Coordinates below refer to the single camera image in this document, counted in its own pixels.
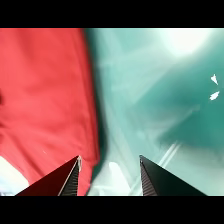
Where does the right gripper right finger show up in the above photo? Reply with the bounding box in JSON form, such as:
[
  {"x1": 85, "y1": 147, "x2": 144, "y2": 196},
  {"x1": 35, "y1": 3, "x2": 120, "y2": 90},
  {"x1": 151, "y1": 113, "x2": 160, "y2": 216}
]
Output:
[{"x1": 138, "y1": 154, "x2": 207, "y2": 197}]

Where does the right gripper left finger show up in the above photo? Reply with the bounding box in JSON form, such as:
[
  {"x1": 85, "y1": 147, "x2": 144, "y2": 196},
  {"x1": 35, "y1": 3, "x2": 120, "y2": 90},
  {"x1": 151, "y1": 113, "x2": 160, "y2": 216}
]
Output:
[{"x1": 14, "y1": 155, "x2": 83, "y2": 197}]

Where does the red T-shirt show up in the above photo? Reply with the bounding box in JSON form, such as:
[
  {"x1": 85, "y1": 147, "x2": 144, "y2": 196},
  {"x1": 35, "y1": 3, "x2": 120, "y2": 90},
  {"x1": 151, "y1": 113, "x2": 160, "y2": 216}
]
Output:
[{"x1": 0, "y1": 28, "x2": 101, "y2": 197}]

